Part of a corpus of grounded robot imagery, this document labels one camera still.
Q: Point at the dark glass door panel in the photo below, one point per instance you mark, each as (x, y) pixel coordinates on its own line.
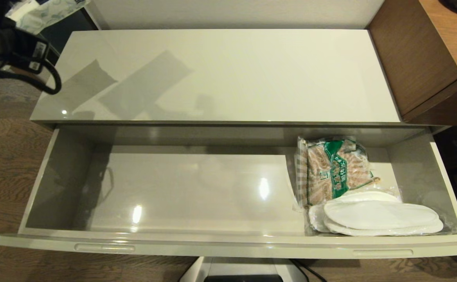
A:
(76, 23)

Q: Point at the brown wooden desk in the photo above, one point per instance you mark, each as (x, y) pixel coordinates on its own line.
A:
(420, 51)

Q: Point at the green brown snack bag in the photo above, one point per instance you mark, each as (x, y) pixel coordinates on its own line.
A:
(330, 172)

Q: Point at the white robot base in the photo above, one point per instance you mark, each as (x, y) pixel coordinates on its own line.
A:
(244, 270)

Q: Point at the open grey drawer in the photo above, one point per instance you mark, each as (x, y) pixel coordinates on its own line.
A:
(213, 188)

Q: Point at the white slippers in flat bag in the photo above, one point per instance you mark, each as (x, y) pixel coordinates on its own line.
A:
(316, 217)

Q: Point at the glossy grey cabinet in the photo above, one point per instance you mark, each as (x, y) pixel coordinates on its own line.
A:
(232, 78)

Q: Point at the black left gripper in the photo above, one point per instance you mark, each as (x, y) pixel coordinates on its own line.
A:
(9, 47)

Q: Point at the white slippers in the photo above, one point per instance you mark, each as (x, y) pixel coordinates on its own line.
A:
(316, 217)
(381, 215)

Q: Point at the white tissue pack blue print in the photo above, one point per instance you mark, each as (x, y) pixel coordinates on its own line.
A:
(56, 9)

